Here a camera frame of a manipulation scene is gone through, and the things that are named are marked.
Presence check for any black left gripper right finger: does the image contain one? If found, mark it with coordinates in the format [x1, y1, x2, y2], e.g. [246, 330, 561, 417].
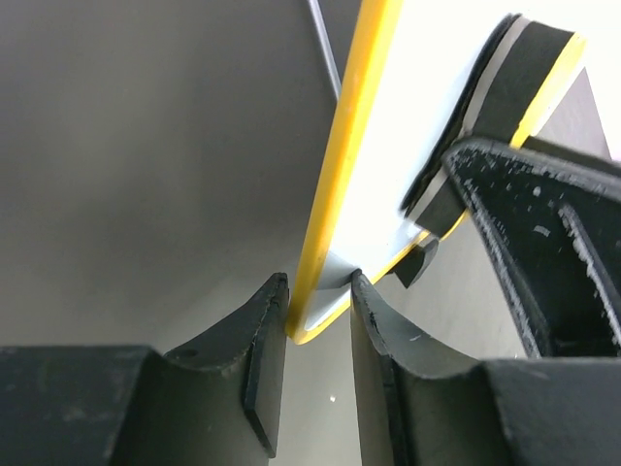
[350, 271, 490, 465]

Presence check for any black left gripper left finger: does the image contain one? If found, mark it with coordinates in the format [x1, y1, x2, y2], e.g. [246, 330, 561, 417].
[162, 271, 291, 466]

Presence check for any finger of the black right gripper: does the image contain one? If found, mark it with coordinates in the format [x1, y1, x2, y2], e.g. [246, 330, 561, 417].
[443, 138, 620, 357]

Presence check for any yellow bone-shaped eraser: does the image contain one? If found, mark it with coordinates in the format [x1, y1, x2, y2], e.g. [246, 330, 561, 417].
[401, 15, 586, 239]

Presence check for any yellow framed whiteboard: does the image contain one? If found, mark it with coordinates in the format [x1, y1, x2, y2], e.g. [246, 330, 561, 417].
[286, 1, 588, 345]

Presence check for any metal whiteboard stand wire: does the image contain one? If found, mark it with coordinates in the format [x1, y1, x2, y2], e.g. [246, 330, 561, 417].
[306, 0, 344, 103]

